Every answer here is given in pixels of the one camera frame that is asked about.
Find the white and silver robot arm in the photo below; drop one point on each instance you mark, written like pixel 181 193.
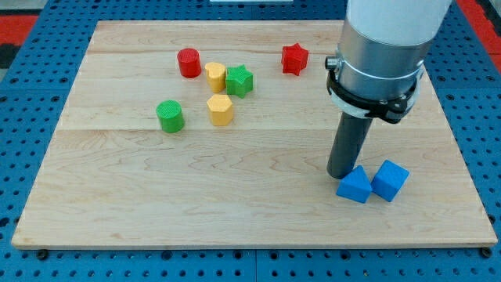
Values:
pixel 379 60

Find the blue cube block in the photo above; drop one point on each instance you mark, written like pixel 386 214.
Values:
pixel 389 179

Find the yellow hexagon block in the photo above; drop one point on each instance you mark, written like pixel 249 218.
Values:
pixel 220 109

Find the green star block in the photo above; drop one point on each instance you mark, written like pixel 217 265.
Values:
pixel 239 81

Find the light wooden board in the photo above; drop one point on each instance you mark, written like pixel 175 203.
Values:
pixel 113 179

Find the yellow heart block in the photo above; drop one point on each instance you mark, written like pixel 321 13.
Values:
pixel 215 76

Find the green cylinder block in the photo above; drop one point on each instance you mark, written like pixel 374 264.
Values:
pixel 169 114

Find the red star block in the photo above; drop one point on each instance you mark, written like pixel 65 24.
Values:
pixel 294 59

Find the red cylinder block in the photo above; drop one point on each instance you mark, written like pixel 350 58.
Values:
pixel 189 63

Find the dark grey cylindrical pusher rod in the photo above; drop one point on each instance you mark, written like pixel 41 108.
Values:
pixel 350 136

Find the blue triangular prism block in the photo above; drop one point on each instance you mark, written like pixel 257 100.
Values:
pixel 355 186

